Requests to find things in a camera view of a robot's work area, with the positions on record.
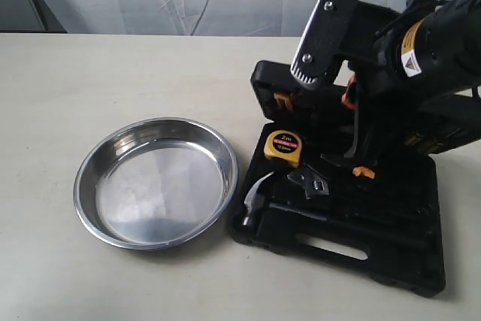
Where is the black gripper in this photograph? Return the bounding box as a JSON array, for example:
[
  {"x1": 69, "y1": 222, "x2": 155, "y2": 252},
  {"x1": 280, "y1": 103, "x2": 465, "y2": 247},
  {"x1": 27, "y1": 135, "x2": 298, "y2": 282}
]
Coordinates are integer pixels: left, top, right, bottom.
[{"x1": 321, "y1": 0, "x2": 425, "y2": 180}]

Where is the black adjustable wrench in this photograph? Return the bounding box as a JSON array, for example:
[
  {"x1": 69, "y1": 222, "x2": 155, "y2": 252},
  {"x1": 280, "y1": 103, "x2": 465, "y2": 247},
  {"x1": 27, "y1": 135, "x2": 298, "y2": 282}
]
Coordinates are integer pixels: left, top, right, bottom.
[{"x1": 286, "y1": 166, "x2": 329, "y2": 199}]

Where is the black plastic tool case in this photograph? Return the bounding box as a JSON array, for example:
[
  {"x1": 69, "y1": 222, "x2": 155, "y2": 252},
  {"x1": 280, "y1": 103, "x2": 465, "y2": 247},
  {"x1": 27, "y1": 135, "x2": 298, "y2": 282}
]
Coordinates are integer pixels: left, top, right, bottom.
[{"x1": 227, "y1": 59, "x2": 481, "y2": 298}]

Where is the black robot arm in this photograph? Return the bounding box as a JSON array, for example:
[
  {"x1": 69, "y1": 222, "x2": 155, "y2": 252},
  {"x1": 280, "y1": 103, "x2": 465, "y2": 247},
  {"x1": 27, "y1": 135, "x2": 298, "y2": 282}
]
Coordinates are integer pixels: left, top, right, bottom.
[{"x1": 313, "y1": 0, "x2": 480, "y2": 178}]

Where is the yellow tape measure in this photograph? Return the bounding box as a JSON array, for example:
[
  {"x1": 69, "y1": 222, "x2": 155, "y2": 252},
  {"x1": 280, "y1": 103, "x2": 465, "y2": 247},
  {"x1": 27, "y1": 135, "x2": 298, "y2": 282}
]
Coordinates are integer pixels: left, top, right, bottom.
[{"x1": 263, "y1": 129, "x2": 303, "y2": 168}]

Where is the yellow utility knife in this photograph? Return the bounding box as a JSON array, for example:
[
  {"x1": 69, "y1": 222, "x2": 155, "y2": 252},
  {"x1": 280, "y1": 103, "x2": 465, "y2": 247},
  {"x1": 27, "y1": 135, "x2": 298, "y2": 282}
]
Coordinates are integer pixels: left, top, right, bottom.
[{"x1": 273, "y1": 92, "x2": 294, "y2": 113}]

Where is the steel claw hammer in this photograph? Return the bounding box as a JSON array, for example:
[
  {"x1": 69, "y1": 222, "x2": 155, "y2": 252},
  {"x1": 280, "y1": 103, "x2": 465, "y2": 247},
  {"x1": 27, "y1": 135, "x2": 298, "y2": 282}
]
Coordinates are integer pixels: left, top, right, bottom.
[{"x1": 242, "y1": 172, "x2": 428, "y2": 249}]

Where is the round stainless steel pan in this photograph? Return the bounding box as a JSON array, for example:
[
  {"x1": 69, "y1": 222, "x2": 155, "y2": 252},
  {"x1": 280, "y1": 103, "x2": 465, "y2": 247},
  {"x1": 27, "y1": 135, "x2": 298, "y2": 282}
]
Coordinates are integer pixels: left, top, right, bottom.
[{"x1": 73, "y1": 117, "x2": 239, "y2": 251}]

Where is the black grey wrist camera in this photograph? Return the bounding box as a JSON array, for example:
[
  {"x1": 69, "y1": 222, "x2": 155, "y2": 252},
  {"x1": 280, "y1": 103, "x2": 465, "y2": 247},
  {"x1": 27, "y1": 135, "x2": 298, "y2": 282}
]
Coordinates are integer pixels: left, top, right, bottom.
[{"x1": 290, "y1": 0, "x2": 358, "y2": 90}]

